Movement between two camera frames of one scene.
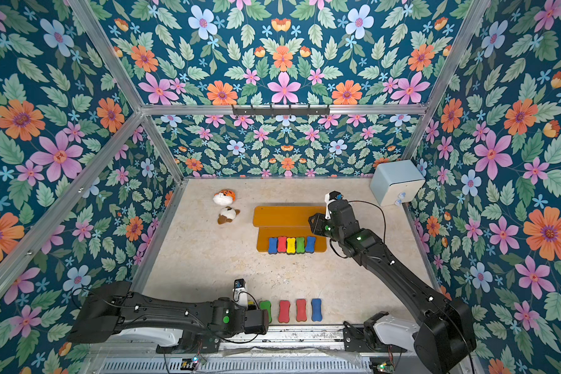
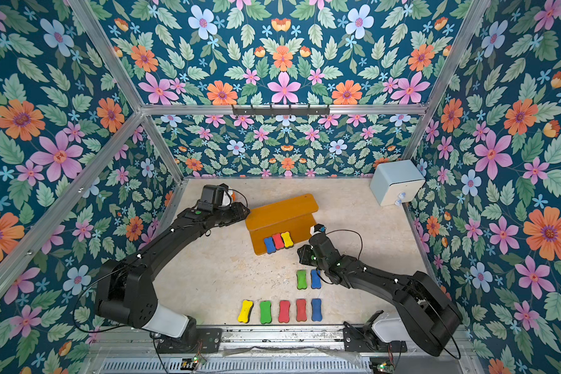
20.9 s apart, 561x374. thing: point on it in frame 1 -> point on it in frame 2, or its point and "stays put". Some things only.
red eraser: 284,315 stays put
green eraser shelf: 300,245 -> 301,279
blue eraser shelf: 316,309 stays put
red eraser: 301,306 stays put
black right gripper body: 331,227 -> 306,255
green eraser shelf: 266,305 stays put
